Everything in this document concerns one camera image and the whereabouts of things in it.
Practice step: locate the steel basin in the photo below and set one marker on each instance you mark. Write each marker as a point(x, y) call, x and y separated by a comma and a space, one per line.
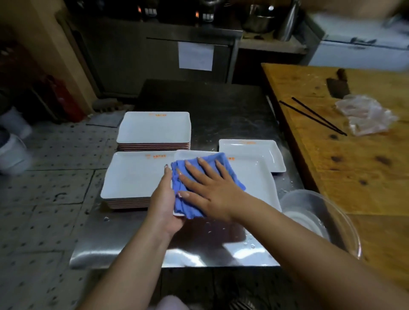
point(257, 19)

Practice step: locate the steel jug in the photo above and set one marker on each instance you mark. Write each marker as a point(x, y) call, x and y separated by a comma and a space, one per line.
point(287, 20)

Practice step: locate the white paper sheet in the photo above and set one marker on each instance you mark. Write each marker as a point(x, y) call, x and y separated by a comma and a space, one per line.
point(196, 56)

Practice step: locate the loose light floor tile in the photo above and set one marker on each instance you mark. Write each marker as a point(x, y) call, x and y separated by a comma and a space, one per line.
point(105, 119)

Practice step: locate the dark storage rack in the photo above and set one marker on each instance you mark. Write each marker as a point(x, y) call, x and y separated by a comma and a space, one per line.
point(16, 64)

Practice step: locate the wooden table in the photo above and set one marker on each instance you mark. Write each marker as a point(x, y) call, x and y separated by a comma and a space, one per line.
point(367, 185)

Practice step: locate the person's left hand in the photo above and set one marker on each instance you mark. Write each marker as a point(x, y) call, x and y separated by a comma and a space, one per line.
point(163, 207)

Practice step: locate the person's left forearm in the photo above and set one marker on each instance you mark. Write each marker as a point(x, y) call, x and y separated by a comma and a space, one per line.
point(127, 274)

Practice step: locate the black chopstick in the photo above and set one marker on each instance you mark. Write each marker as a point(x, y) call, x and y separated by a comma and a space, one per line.
point(311, 118)
point(319, 116)

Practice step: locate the stainless steel cabinet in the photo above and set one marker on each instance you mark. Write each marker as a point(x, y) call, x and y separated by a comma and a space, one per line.
point(121, 64)

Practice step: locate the blue cloth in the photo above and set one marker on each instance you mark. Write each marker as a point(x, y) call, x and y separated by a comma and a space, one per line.
point(188, 210)

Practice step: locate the beige side counter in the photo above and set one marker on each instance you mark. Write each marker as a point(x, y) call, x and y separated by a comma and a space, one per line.
point(271, 44)

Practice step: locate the striped garment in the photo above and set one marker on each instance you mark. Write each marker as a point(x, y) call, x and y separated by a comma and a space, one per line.
point(239, 305)

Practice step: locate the black induction cooker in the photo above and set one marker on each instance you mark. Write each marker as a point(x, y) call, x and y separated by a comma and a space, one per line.
point(206, 15)
point(148, 12)

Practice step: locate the person's right hand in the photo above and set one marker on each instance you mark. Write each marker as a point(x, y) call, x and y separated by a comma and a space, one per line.
point(220, 198)

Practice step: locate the white rectangular plate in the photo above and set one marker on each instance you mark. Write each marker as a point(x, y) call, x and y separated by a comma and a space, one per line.
point(258, 182)
point(249, 147)

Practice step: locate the steel work table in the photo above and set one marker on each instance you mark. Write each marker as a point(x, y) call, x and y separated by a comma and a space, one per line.
point(217, 105)

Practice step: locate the white plastic bucket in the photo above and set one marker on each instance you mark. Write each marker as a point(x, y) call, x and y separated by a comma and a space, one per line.
point(14, 123)
point(12, 156)

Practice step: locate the crumpled clear plastic bag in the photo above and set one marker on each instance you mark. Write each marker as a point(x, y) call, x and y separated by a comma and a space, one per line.
point(366, 115)

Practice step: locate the grey brick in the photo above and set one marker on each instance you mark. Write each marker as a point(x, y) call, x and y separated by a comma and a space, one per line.
point(105, 104)

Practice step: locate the red fire extinguisher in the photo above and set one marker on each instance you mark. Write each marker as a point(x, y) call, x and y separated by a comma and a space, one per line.
point(65, 100)

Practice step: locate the stack of white plates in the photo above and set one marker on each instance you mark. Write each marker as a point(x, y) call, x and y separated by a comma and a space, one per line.
point(134, 175)
point(153, 127)

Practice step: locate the person's right forearm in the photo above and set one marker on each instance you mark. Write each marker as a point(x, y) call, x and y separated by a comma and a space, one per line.
point(319, 255)

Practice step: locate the clear glass bowl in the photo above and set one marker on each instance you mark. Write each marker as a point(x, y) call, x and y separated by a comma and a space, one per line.
point(319, 217)

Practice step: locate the white chest freezer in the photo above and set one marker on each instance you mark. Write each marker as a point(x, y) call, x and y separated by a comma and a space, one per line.
point(358, 54)

